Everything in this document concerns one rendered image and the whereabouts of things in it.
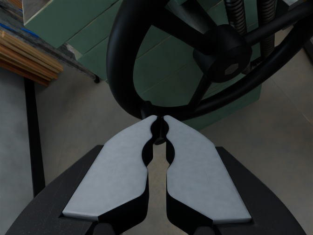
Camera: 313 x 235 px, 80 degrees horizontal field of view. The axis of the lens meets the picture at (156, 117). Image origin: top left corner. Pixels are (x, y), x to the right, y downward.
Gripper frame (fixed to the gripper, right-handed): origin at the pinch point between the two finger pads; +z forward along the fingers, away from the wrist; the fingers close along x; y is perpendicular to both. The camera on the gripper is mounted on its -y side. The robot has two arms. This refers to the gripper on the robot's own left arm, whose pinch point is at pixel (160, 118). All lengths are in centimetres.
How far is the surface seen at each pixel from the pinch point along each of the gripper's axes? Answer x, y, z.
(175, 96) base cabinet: 4, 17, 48
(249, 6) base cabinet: 19.0, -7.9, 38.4
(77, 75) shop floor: -76, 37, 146
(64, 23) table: -16.2, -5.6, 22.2
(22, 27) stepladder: -76, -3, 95
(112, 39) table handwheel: -4.2, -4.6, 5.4
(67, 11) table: -15.1, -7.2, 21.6
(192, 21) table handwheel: 3.8, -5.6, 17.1
